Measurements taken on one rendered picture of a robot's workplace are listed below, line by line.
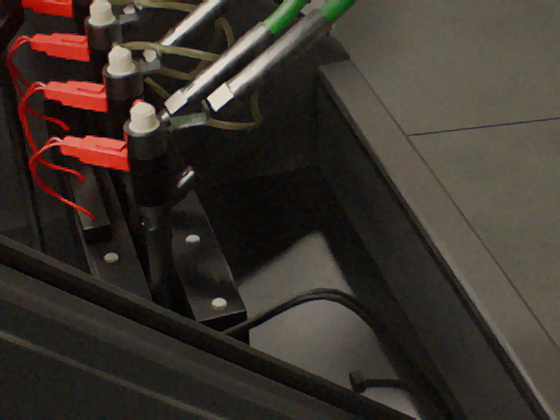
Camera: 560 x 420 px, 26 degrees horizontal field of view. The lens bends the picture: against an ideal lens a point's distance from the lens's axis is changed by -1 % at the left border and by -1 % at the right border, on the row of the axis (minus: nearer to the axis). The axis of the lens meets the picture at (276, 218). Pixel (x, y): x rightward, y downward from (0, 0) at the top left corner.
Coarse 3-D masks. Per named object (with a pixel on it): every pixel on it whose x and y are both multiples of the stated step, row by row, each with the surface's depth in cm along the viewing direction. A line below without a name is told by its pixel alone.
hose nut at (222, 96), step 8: (224, 88) 80; (216, 96) 80; (224, 96) 80; (232, 96) 80; (216, 104) 80; (224, 104) 80; (232, 104) 80; (240, 104) 80; (224, 112) 80; (232, 112) 80
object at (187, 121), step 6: (192, 114) 81; (198, 114) 82; (168, 120) 81; (174, 120) 81; (180, 120) 81; (186, 120) 81; (192, 120) 81; (198, 120) 81; (204, 120) 81; (168, 126) 80; (174, 126) 80; (180, 126) 80; (186, 126) 80; (192, 126) 81; (198, 126) 81; (168, 132) 80
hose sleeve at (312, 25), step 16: (320, 16) 78; (288, 32) 79; (304, 32) 79; (320, 32) 79; (272, 48) 79; (288, 48) 79; (304, 48) 79; (256, 64) 79; (272, 64) 79; (288, 64) 80; (240, 80) 80; (256, 80) 80; (240, 96) 80
